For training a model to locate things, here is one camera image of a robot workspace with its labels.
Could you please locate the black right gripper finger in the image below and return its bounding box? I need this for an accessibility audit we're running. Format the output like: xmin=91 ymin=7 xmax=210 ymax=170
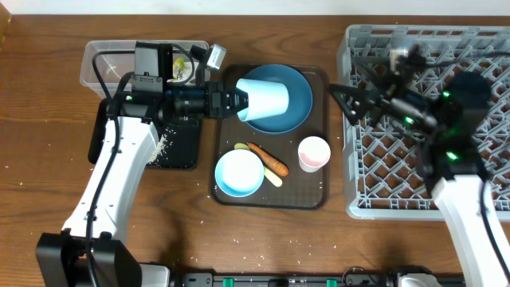
xmin=342 ymin=95 xmax=390 ymax=127
xmin=328 ymin=84 xmax=379 ymax=108

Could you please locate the light blue cup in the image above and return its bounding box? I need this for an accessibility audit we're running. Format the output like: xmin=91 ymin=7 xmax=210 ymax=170
xmin=236 ymin=78 xmax=289 ymax=122

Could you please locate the silver green snack wrapper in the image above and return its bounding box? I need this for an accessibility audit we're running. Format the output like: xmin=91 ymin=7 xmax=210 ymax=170
xmin=172 ymin=57 xmax=186 ymax=81

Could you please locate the light blue bowl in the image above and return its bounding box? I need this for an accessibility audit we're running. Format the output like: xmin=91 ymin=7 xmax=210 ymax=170
xmin=214 ymin=149 xmax=265 ymax=198

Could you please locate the white rice pile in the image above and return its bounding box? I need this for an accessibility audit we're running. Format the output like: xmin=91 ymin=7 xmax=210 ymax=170
xmin=147 ymin=128 xmax=177 ymax=166

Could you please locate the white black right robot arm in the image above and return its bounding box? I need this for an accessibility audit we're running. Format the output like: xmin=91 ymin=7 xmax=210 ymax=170
xmin=328 ymin=52 xmax=509 ymax=286

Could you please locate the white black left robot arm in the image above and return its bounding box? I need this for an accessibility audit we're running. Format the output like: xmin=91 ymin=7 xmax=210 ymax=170
xmin=36 ymin=41 xmax=248 ymax=286

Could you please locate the grey dishwasher rack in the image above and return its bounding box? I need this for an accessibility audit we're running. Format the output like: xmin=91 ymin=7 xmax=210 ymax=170
xmin=336 ymin=25 xmax=509 ymax=222

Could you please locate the clear plastic waste bin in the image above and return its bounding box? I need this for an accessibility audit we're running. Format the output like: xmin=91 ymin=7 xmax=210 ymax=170
xmin=80 ymin=40 xmax=210 ymax=99

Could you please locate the black rectangular tray bin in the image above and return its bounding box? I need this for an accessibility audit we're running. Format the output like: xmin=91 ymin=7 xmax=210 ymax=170
xmin=88 ymin=99 xmax=202 ymax=170

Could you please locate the dark blue plate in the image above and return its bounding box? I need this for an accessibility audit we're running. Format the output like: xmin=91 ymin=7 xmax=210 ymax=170
xmin=242 ymin=64 xmax=313 ymax=134

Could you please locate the orange carrot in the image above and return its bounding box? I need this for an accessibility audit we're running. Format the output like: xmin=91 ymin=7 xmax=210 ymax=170
xmin=248 ymin=142 xmax=289 ymax=176

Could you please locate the pink cup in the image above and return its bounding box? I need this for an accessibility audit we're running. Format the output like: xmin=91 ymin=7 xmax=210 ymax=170
xmin=298 ymin=136 xmax=331 ymax=173

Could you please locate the yellow plastic spoon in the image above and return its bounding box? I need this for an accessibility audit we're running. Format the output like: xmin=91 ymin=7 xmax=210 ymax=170
xmin=234 ymin=143 xmax=283 ymax=187

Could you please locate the brown serving tray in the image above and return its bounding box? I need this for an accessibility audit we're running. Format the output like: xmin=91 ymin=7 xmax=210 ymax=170
xmin=210 ymin=64 xmax=329 ymax=210

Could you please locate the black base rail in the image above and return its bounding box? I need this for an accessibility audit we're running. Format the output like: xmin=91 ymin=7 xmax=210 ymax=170
xmin=171 ymin=264 xmax=467 ymax=287

